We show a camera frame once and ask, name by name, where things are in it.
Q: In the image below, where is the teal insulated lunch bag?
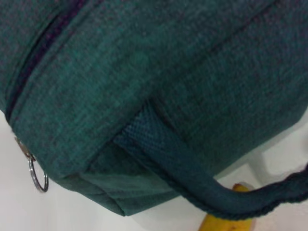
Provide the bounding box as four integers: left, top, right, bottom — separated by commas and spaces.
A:
0, 0, 308, 221

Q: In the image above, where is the yellow banana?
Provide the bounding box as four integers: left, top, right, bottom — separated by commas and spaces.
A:
203, 182, 256, 231

